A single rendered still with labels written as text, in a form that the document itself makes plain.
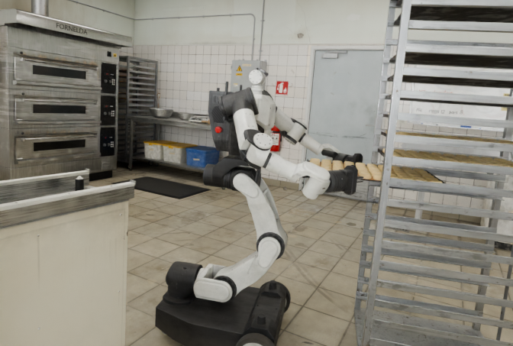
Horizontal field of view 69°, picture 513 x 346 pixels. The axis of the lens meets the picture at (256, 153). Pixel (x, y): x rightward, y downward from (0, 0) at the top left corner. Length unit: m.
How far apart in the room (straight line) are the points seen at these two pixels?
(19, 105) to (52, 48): 0.79
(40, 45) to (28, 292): 3.96
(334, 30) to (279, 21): 0.86
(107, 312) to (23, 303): 0.34
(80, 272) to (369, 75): 4.46
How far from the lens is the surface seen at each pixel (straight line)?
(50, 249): 1.40
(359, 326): 2.17
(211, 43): 6.31
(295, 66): 5.57
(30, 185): 1.65
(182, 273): 2.10
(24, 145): 4.98
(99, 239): 1.49
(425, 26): 1.67
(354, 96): 5.30
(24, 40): 5.00
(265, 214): 1.87
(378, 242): 1.68
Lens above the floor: 1.25
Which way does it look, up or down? 8 degrees down
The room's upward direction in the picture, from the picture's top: 4 degrees clockwise
